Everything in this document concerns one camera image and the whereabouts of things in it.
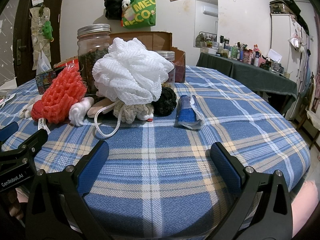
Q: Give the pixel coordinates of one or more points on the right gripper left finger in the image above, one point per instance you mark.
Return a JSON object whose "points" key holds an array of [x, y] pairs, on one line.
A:
{"points": [[60, 209]]}

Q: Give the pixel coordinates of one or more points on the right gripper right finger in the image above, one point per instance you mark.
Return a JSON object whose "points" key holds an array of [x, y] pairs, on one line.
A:
{"points": [[262, 206]]}

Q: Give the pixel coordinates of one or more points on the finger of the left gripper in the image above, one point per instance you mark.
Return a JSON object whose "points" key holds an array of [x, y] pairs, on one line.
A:
{"points": [[28, 148], [7, 131]]}

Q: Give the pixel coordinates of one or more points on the white grey plush toy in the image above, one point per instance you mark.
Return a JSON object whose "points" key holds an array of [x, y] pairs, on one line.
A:
{"points": [[25, 112]]}

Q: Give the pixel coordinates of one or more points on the white cotton roll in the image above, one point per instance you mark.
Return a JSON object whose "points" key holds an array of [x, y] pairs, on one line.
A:
{"points": [[78, 111]]}

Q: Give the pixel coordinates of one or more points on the cream crocheted item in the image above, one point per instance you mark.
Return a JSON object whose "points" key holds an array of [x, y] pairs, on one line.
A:
{"points": [[132, 112]]}

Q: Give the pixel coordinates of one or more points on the black scrunchie ball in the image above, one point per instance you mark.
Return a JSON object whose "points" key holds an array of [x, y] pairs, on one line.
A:
{"points": [[166, 103]]}

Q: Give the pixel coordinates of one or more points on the red knitted plush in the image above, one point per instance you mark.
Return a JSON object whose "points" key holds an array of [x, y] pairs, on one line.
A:
{"points": [[36, 111]]}

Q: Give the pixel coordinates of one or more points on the round beige powder puff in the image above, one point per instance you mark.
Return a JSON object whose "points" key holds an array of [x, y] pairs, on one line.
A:
{"points": [[97, 106]]}

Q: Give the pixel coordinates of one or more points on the person's left hand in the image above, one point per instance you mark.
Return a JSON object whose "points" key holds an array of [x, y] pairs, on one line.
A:
{"points": [[16, 199]]}

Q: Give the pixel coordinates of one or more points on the colourful printed gift box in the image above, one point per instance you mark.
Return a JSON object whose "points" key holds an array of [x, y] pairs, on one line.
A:
{"points": [[45, 79]]}

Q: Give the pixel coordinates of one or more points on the white plastic bag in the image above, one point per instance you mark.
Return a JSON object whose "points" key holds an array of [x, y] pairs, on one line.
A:
{"points": [[43, 64]]}

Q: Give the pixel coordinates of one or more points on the blue plaid tablecloth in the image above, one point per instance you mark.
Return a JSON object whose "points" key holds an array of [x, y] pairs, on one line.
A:
{"points": [[159, 181]]}

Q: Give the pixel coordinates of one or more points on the green plush on door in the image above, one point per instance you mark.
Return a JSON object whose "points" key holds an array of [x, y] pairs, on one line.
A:
{"points": [[47, 31]]}

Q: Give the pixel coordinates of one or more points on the large glass jar dark contents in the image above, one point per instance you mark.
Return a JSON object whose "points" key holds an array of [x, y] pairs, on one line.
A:
{"points": [[93, 42]]}

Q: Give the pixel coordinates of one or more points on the dark green covered table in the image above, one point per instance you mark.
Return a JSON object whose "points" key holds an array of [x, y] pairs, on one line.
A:
{"points": [[281, 92]]}

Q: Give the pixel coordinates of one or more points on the dark wooden door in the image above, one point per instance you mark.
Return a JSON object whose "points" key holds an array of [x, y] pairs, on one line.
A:
{"points": [[22, 44]]}

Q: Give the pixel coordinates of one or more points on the small glass jar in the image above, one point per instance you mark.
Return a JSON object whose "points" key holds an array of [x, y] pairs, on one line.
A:
{"points": [[169, 57]]}

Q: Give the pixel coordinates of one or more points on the red cardboard box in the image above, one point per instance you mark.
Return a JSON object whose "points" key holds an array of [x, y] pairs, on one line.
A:
{"points": [[157, 40]]}

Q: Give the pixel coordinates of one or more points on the green tote bag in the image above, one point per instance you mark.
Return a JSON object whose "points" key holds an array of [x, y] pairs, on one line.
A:
{"points": [[138, 14]]}

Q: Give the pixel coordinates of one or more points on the white wardrobe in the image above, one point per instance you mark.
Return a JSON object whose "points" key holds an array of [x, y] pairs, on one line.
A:
{"points": [[290, 41]]}

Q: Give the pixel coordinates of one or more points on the suitcase on wardrobe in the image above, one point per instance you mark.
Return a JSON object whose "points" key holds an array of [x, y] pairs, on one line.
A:
{"points": [[280, 7]]}

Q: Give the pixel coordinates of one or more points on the black bag on wall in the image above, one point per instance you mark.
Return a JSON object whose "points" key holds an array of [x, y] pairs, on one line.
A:
{"points": [[113, 9]]}

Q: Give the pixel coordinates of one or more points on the wall mirror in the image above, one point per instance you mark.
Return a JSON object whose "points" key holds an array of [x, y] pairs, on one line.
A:
{"points": [[206, 22]]}

